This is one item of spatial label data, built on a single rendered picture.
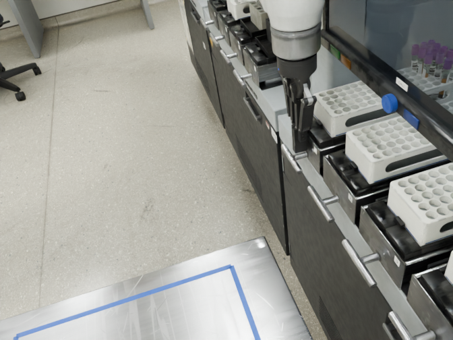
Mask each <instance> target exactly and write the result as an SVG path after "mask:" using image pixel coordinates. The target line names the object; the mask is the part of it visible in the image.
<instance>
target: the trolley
mask: <svg viewBox="0 0 453 340"><path fill-rule="evenodd" d="M0 340H313V338H312V336H311V334H310V332H309V329H308V328H307V325H306V324H305V321H304V319H303V317H302V315H301V313H300V311H299V308H298V306H297V304H296V302H295V300H294V297H293V295H292V293H291V291H290V289H289V286H288V285H287V283H286V281H285V279H284V277H283V274H282V272H281V270H280V268H279V266H278V263H277V261H276V259H275V257H274V255H273V253H272V251H271V249H270V247H269V245H268V242H267V240H266V238H265V237H264V236H261V237H257V238H255V239H251V240H248V241H246V242H242V243H240V244H236V245H234V246H229V247H227V248H223V249H221V250H217V251H215V252H211V253H208V254H204V255H202V256H198V257H196V258H192V259H189V260H186V261H183V262H180V263H177V264H174V265H170V266H167V267H164V268H161V269H158V270H156V271H152V272H149V273H146V274H143V275H140V276H137V277H134V278H130V279H127V280H124V281H121V282H118V283H115V284H112V285H108V286H106V287H102V288H100V289H96V290H93V291H89V292H87V293H83V294H81V295H77V296H75V297H71V298H68V299H66V300H62V301H60V302H56V303H53V304H49V305H47V306H43V307H41V308H37V309H34V310H31V311H28V312H25V313H22V314H18V315H16V316H12V317H9V318H6V319H3V320H0Z"/></svg>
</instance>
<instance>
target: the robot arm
mask: <svg viewBox="0 0 453 340"><path fill-rule="evenodd" d="M259 1H260V3H261V4H262V7H263V8H264V11H265V12H266V13H268V16H269V19H270V31H271V37H272V51H273V53H274V54H275V55H276V58H277V68H278V73H279V74H280V76H281V78H282V83H283V88H284V96H285V101H286V110H287V115H288V117H291V123H292V125H291V127H292V141H293V151H294V152H295V154H296V153H299V152H303V151H306V150H308V147H307V131H308V130H311V129H312V123H313V112H314V107H315V104H316V102H317V97H316V96H312V95H311V94H310V91H309V90H310V88H311V81H310V79H309V77H310V76H311V75H312V74H313V73H314V72H315V70H316V69H317V52H318V51H319V50H320V47H321V27H322V22H321V16H322V10H323V7H324V3H325V0H259Z"/></svg>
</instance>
